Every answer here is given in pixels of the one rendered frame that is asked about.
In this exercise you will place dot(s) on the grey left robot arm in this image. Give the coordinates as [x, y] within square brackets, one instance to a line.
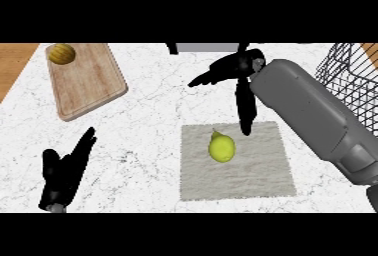
[58, 209]

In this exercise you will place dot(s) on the yellow-green pear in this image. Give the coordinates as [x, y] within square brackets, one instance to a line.
[222, 148]

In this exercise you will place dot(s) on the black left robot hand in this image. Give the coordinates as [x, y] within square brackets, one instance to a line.
[61, 173]

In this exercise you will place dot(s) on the wooden cutting board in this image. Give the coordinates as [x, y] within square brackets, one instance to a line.
[86, 86]

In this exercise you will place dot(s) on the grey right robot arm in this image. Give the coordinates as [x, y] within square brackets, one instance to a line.
[310, 110]

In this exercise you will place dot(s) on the beige square placemat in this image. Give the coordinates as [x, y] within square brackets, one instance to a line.
[245, 176]

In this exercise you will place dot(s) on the round yellow-brown fruit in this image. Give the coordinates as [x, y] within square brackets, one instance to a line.
[61, 54]

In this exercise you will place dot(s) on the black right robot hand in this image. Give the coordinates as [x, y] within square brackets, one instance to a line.
[236, 65]

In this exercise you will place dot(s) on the grey appliance with black legs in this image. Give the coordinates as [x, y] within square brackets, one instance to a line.
[207, 47]

